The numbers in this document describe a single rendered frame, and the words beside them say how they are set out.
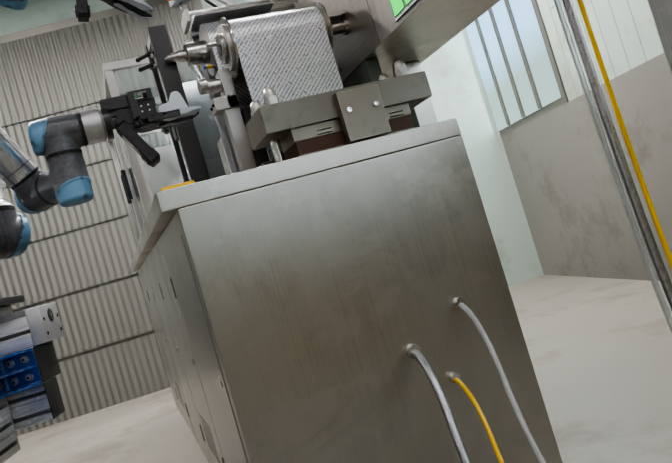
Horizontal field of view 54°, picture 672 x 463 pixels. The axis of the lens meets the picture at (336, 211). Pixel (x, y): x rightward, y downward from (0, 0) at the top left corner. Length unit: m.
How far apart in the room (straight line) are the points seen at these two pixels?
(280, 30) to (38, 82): 4.09
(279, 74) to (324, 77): 0.11
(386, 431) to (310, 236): 0.41
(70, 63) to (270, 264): 4.45
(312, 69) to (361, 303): 0.63
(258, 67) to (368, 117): 0.34
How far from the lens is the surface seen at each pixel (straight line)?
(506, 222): 5.17
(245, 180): 1.29
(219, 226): 1.27
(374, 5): 1.65
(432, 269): 1.40
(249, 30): 1.66
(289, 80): 1.64
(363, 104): 1.44
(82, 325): 5.39
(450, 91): 5.19
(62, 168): 1.50
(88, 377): 5.42
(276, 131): 1.39
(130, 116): 1.55
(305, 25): 1.70
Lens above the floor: 0.72
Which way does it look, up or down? 2 degrees up
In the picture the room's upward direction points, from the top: 17 degrees counter-clockwise
